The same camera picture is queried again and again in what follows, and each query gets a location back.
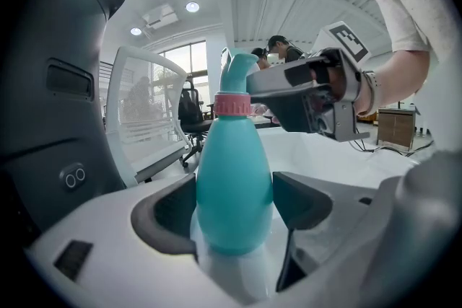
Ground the ceiling air unit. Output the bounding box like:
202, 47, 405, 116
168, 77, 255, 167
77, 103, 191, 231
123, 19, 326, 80
141, 3, 180, 32

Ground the tall dark grey cabinet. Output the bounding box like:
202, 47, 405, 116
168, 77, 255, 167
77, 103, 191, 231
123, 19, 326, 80
0, 0, 134, 254

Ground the person's right forearm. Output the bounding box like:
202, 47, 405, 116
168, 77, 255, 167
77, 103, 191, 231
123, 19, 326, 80
355, 48, 433, 117

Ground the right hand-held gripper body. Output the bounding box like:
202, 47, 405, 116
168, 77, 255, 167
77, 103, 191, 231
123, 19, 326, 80
305, 20, 372, 144

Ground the white mesh chair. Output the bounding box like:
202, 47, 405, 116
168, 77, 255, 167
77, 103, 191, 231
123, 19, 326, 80
104, 45, 195, 189

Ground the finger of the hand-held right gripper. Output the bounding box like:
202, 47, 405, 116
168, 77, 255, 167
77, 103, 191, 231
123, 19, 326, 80
245, 57, 319, 97
265, 86, 319, 134

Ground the black cable bundle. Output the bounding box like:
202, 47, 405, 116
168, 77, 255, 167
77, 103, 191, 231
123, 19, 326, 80
349, 138, 435, 159

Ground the white wristband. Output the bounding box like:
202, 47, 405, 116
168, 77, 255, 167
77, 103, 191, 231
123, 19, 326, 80
362, 69, 384, 118

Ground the person's right hand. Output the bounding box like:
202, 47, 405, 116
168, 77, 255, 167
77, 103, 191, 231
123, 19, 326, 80
313, 66, 347, 101

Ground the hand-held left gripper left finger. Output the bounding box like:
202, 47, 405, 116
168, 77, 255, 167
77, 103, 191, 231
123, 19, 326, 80
23, 172, 236, 308

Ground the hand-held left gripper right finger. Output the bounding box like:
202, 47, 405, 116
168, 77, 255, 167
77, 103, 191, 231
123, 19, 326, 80
272, 171, 398, 304

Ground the black office chair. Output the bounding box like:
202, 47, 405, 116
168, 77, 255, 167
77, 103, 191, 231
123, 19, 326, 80
178, 87, 214, 169

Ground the person's beige clothing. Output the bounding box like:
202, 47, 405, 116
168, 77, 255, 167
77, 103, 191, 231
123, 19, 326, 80
352, 0, 447, 64

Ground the wooden cabinet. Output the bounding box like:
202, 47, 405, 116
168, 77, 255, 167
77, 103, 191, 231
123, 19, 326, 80
376, 107, 417, 151

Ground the teal spray bottle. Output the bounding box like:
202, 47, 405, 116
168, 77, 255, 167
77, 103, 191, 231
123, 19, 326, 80
195, 113, 274, 257

